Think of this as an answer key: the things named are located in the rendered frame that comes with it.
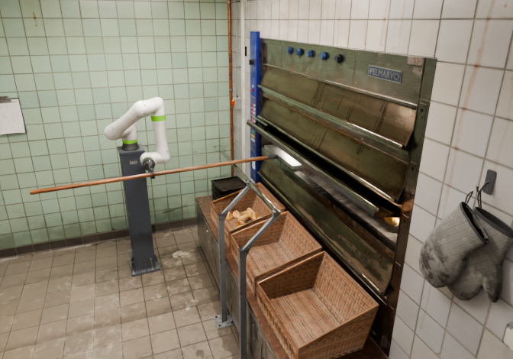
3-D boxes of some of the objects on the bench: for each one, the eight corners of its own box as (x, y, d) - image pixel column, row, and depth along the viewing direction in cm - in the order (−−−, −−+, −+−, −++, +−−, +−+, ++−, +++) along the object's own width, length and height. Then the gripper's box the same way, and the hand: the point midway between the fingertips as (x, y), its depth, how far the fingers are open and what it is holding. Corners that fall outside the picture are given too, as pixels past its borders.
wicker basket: (259, 208, 365) (260, 181, 355) (285, 237, 316) (286, 207, 306) (210, 217, 348) (208, 189, 338) (228, 250, 299) (227, 218, 289)
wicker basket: (287, 240, 312) (288, 209, 302) (321, 282, 262) (324, 247, 253) (229, 251, 297) (228, 219, 287) (253, 298, 247) (253, 261, 237)
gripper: (153, 154, 300) (156, 165, 280) (154, 173, 306) (159, 185, 285) (143, 156, 298) (146, 166, 277) (145, 175, 303) (148, 186, 283)
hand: (152, 174), depth 284 cm, fingers closed on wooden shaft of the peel, 3 cm apart
